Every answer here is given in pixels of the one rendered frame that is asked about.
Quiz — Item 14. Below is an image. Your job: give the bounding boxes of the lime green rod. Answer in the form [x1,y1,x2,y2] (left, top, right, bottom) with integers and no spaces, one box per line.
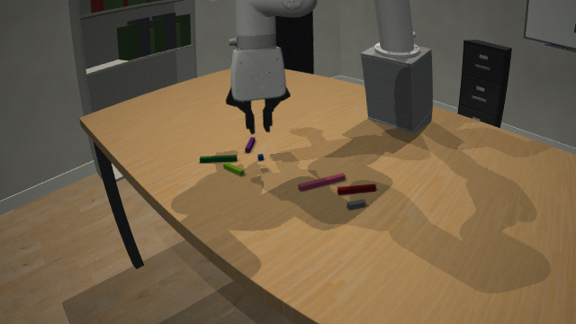
[223,162,244,176]

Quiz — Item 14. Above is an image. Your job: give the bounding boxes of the pink rod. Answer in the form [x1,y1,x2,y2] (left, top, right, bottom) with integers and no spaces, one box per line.
[298,173,346,192]

